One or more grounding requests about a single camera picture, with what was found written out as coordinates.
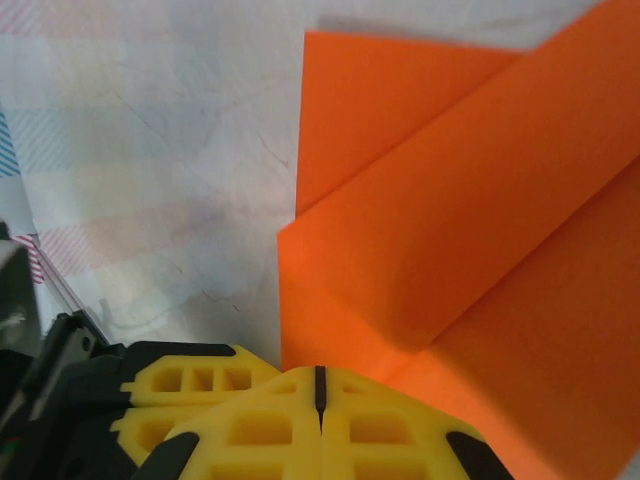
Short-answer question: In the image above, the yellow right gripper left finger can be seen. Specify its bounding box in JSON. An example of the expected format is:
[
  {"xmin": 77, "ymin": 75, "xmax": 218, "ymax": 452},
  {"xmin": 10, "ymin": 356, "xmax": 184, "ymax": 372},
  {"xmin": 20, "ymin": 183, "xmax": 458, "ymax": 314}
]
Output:
[{"xmin": 130, "ymin": 366, "xmax": 322, "ymax": 480}]

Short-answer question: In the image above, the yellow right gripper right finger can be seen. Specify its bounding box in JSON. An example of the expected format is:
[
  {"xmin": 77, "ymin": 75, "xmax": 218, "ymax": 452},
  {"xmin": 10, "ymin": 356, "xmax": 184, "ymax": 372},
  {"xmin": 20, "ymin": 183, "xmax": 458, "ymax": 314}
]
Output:
[{"xmin": 321, "ymin": 365, "xmax": 512, "ymax": 480}]

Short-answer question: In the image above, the orange square paper sheet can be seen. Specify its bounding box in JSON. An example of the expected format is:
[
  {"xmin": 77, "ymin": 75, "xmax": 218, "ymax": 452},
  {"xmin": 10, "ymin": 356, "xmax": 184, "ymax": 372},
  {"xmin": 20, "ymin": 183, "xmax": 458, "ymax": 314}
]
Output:
[{"xmin": 276, "ymin": 0, "xmax": 640, "ymax": 480}]

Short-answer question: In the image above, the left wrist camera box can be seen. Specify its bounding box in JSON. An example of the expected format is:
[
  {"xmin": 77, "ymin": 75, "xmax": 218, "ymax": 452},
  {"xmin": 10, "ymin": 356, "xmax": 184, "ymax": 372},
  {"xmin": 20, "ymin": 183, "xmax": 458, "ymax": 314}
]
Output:
[{"xmin": 0, "ymin": 222, "xmax": 42, "ymax": 354}]

